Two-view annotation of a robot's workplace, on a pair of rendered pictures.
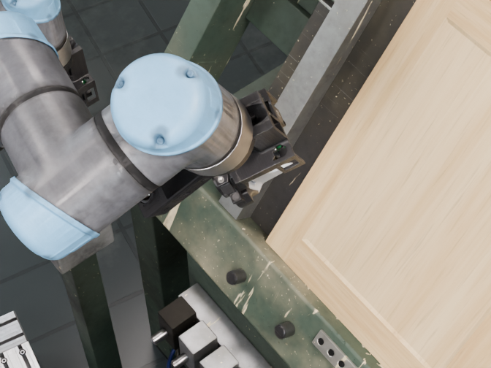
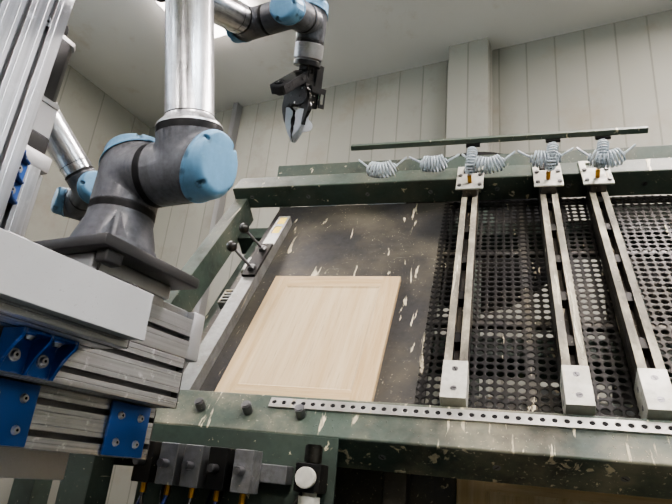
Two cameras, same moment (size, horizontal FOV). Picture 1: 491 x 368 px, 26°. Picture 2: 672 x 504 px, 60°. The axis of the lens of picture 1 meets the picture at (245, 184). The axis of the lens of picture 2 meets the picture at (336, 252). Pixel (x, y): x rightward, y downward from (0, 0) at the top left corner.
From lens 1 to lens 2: 192 cm
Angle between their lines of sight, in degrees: 82
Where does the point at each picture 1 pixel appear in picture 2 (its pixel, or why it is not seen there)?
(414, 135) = (288, 320)
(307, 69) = (221, 319)
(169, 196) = (292, 79)
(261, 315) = (223, 418)
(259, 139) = (319, 72)
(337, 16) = (233, 299)
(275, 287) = (230, 399)
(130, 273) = not seen: outside the picture
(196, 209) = not seen: hidden behind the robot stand
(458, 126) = (309, 309)
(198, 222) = not seen: hidden behind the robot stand
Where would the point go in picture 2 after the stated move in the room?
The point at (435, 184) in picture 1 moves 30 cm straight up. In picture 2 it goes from (307, 328) to (318, 237)
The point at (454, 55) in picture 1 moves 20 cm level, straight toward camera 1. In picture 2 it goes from (295, 293) to (314, 276)
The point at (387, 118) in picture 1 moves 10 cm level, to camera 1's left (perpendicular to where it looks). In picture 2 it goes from (271, 322) to (243, 314)
